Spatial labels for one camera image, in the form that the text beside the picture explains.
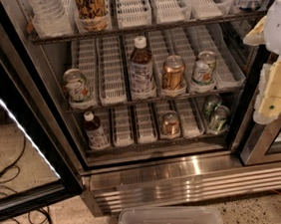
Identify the rear green can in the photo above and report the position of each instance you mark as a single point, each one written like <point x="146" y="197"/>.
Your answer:
<point x="210" y="103"/>

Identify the gold can bottom shelf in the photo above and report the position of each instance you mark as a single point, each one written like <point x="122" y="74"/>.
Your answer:
<point x="170" y="126"/>

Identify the clear plastic water bottle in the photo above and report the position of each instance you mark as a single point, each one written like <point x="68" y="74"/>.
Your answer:
<point x="50" y="18"/>

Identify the brown tea bottle white cap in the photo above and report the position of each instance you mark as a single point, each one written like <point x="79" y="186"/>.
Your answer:
<point x="141" y="70"/>

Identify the open glass fridge door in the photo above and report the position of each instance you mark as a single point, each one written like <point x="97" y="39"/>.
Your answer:
<point x="37" y="161"/>

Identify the white shelf tray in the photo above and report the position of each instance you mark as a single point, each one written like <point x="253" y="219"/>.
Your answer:
<point x="111" y="74"/>
<point x="132" y="13"/>
<point x="170" y="11"/>

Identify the stainless steel fridge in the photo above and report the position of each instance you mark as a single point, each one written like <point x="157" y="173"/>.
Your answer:
<point x="141" y="166"/>

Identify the green can bottom shelf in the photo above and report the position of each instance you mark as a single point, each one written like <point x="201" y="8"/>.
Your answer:
<point x="218" y="119"/>

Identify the clear plastic bin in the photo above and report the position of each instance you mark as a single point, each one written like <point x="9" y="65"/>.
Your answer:
<point x="171" y="215"/>

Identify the small brown tea bottle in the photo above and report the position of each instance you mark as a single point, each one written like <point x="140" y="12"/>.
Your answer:
<point x="97" y="136"/>

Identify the tall gold black can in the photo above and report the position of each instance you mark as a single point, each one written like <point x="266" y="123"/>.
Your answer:
<point x="91" y="15"/>

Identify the gold soda can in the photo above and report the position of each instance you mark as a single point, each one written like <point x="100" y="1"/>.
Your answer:
<point x="172" y="82"/>

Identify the white green soda can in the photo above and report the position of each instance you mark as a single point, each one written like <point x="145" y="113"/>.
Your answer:
<point x="79" y="95"/>

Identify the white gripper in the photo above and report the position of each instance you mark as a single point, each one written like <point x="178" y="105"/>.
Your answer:
<point x="280" y="27"/>

